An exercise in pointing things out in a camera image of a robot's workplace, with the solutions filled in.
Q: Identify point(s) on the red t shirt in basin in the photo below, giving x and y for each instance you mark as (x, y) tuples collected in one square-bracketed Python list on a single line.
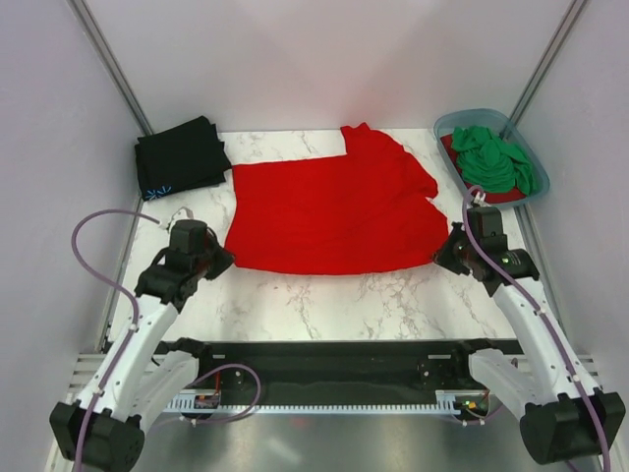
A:
[(512, 195)]

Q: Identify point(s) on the green t shirt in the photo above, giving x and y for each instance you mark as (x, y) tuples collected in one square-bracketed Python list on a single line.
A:
[(486, 160)]

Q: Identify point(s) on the right aluminium frame post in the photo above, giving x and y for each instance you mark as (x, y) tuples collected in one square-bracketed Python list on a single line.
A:
[(558, 39)]

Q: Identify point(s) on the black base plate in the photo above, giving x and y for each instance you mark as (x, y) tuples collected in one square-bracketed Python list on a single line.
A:
[(336, 372)]

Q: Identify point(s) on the red t shirt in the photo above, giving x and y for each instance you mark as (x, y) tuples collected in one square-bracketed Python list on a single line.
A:
[(512, 195), (367, 210)]

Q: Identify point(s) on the aluminium frame post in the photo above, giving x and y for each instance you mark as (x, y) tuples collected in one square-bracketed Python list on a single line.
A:
[(558, 39), (105, 53)]

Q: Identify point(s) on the left aluminium frame post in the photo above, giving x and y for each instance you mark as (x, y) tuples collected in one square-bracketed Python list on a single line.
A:
[(105, 53)]

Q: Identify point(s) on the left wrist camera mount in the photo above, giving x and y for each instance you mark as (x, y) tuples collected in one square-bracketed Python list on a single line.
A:
[(182, 213)]

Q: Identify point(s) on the folded black t shirt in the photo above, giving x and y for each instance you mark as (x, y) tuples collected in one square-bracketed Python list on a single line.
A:
[(183, 158)]

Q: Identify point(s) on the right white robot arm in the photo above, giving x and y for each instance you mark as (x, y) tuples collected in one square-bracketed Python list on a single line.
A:
[(563, 412)]

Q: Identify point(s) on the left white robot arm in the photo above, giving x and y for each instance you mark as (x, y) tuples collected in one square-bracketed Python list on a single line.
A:
[(106, 425)]

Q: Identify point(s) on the blue plastic basin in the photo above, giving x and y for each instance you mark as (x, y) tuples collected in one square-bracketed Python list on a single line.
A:
[(500, 124)]

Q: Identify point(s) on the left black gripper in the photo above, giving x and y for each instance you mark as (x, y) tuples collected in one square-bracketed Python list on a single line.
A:
[(224, 258)]

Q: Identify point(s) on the white slotted cable duct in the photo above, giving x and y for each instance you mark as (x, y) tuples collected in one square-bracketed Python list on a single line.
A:
[(443, 403)]

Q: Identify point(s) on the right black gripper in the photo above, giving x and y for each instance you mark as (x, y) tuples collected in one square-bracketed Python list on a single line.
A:
[(442, 256)]

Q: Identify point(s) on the aluminium rail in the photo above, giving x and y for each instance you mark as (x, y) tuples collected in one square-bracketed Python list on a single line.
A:
[(85, 368)]

